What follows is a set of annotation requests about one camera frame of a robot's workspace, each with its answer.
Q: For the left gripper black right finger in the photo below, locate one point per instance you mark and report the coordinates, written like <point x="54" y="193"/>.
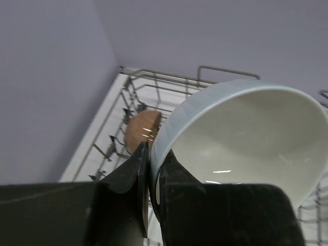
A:
<point x="193" y="213"/>

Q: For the white round bowl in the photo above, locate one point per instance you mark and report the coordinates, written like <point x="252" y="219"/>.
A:
<point x="246" y="131"/>

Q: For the brown wooden bowl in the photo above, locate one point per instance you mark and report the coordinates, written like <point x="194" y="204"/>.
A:
<point x="142" y="128"/>

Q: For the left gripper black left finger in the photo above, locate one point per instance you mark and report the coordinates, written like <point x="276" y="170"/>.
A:
<point x="120" y="209"/>

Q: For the grey wire dish rack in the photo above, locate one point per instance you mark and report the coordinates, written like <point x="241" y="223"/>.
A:
<point x="149" y="90"/>

